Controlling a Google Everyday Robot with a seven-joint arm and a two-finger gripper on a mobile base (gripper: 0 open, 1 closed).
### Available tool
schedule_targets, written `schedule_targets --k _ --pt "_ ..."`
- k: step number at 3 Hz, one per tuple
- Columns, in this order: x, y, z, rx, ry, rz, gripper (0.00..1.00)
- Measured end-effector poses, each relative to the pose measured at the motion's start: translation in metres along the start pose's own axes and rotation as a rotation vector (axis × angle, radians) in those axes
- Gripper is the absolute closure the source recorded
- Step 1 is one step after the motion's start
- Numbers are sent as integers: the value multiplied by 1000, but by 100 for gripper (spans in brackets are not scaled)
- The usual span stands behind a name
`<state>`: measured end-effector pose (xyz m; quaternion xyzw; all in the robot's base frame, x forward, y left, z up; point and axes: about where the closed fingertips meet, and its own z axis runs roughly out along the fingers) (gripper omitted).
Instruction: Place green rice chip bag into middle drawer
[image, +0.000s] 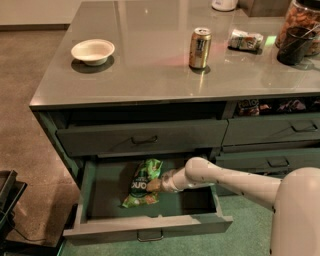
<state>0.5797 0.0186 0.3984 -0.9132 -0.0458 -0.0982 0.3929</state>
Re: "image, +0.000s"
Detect white paper bowl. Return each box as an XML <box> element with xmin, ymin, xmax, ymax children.
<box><xmin>71</xmin><ymin>39</ymin><xmax>115</xmax><ymax>66</ymax></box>

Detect snack bags in right drawer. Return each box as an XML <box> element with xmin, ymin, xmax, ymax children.
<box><xmin>236</xmin><ymin>96</ymin><xmax>320</xmax><ymax>116</ymax></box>

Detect glass jar of snacks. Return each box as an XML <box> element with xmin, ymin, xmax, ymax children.
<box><xmin>275</xmin><ymin>0</ymin><xmax>320</xmax><ymax>57</ymax></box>

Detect dark green drawer cabinet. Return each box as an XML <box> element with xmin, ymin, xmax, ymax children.
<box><xmin>29</xmin><ymin>0</ymin><xmax>320</xmax><ymax>243</ymax></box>

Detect small white snack packet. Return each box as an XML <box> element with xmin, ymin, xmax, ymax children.
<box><xmin>228</xmin><ymin>29</ymin><xmax>263</xmax><ymax>51</ymax></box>

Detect open middle left drawer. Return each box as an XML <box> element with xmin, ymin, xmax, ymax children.
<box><xmin>64</xmin><ymin>158</ymin><xmax>233</xmax><ymax>244</ymax></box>

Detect top right drawer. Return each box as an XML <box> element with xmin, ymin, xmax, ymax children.
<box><xmin>223</xmin><ymin>113</ymin><xmax>320</xmax><ymax>146</ymax></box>

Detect white container at back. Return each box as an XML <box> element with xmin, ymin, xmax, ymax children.
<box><xmin>211</xmin><ymin>0</ymin><xmax>238</xmax><ymax>12</ymax></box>

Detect black cup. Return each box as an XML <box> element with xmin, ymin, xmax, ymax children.
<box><xmin>277</xmin><ymin>26</ymin><xmax>316</xmax><ymax>66</ymax></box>

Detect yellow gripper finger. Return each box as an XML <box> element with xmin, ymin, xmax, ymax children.
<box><xmin>146</xmin><ymin>179</ymin><xmax>162</xmax><ymax>192</ymax></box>

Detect top left drawer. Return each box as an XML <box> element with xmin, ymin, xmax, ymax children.
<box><xmin>56</xmin><ymin>119</ymin><xmax>227</xmax><ymax>157</ymax></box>

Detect gold soda can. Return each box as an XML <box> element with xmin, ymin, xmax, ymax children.
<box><xmin>189</xmin><ymin>27</ymin><xmax>212</xmax><ymax>69</ymax></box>

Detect middle right drawer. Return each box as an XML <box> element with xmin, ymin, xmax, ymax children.
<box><xmin>215</xmin><ymin>148</ymin><xmax>320</xmax><ymax>176</ymax></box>

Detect green rice chip bag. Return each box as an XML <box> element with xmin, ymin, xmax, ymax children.
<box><xmin>122</xmin><ymin>158</ymin><xmax>163</xmax><ymax>208</ymax></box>

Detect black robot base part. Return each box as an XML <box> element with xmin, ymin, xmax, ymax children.
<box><xmin>0</xmin><ymin>170</ymin><xmax>27</xmax><ymax>243</ymax></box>

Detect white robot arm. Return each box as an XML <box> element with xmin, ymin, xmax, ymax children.
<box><xmin>147</xmin><ymin>157</ymin><xmax>320</xmax><ymax>256</ymax></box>

